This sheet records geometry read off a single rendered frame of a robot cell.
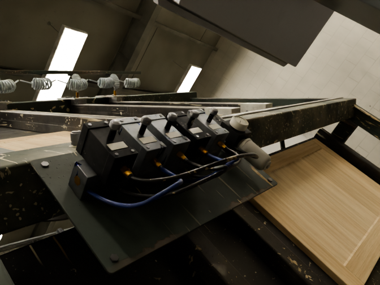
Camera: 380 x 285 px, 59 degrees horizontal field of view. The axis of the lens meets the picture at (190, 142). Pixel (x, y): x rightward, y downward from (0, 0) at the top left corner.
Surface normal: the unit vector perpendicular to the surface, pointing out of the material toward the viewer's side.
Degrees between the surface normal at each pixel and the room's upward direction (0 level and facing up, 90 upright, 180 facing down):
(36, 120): 90
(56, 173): 90
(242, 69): 90
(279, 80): 90
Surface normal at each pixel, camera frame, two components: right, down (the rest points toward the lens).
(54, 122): -0.64, 0.15
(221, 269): 0.39, -0.78
